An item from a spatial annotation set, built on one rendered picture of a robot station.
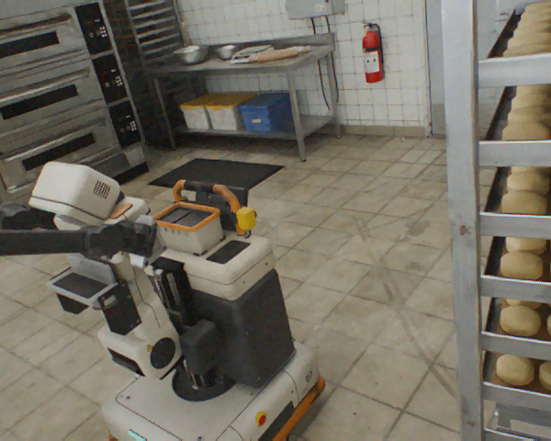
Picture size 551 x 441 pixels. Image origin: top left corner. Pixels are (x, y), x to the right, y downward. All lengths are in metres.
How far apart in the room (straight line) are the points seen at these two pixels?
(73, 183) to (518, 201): 1.12
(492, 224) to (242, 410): 1.44
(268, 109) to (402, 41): 1.33
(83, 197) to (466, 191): 1.09
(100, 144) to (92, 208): 3.68
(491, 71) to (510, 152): 0.09
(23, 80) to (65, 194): 3.42
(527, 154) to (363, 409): 1.75
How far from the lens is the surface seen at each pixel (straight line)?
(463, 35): 0.58
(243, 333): 1.82
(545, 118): 0.73
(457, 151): 0.62
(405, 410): 2.26
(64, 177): 1.54
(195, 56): 5.66
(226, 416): 1.97
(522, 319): 0.81
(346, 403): 2.30
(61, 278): 1.76
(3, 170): 4.77
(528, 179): 0.78
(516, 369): 0.87
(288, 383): 2.05
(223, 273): 1.69
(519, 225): 0.68
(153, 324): 1.73
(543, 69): 0.61
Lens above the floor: 1.65
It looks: 26 degrees down
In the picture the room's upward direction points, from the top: 12 degrees counter-clockwise
